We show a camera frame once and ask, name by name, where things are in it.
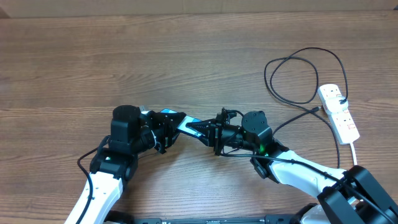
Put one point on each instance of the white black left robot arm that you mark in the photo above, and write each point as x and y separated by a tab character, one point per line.
116	158

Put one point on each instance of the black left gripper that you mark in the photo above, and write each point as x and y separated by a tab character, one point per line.
165	126

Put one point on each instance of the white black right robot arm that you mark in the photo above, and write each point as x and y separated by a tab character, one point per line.
344	196

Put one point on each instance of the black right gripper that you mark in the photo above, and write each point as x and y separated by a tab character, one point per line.
214	125

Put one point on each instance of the white charger plug adapter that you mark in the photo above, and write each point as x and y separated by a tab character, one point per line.
335	105

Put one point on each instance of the white power strip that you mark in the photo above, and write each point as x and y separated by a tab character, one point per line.
342	123

